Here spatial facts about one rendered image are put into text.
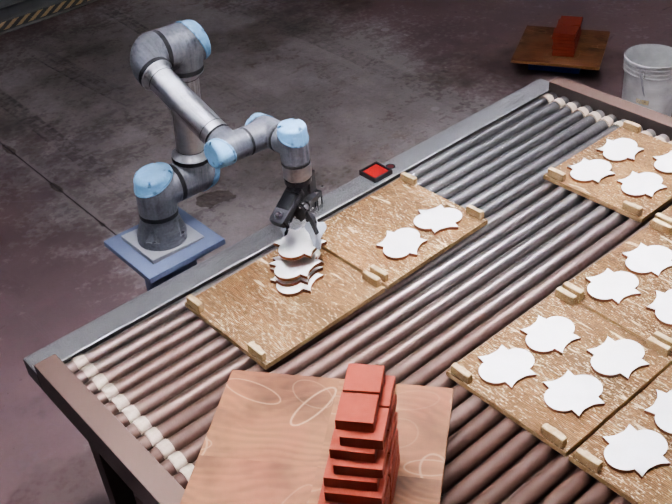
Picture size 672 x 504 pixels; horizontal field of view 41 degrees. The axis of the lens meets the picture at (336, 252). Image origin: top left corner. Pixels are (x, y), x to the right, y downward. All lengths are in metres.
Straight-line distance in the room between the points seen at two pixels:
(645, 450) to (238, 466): 0.85
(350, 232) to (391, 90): 2.86
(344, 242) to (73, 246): 2.13
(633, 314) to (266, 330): 0.92
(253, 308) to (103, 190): 2.54
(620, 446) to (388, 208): 1.06
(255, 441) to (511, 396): 0.60
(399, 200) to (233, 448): 1.11
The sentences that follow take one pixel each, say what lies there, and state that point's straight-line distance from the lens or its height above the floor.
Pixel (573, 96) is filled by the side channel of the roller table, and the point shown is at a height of 0.93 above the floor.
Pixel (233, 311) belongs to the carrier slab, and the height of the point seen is 0.94.
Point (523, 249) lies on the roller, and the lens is 2.59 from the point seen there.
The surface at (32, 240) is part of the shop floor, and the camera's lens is 4.60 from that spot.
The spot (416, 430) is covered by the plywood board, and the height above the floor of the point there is 1.04.
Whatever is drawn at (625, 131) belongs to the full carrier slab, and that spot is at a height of 0.94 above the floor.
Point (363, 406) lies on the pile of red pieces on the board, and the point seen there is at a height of 1.31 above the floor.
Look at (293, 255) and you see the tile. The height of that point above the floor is 1.03.
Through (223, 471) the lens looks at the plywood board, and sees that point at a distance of 1.90.
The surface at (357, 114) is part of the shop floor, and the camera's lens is 5.19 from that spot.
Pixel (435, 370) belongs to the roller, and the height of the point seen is 0.91.
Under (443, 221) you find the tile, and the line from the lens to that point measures 2.64.
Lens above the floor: 2.47
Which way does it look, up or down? 37 degrees down
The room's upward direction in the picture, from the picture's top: 5 degrees counter-clockwise
